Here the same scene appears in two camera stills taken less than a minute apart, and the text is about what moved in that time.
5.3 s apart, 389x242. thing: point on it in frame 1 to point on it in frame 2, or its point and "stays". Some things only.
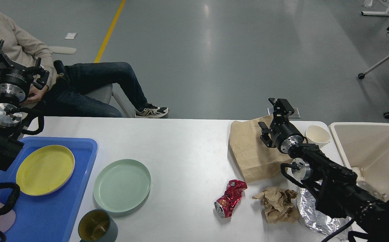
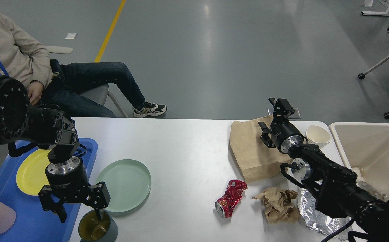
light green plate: x=121 y=185 stays
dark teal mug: x=95 y=226 stays
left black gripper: x=11 y=82 to x=68 y=180
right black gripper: x=284 y=134 stays
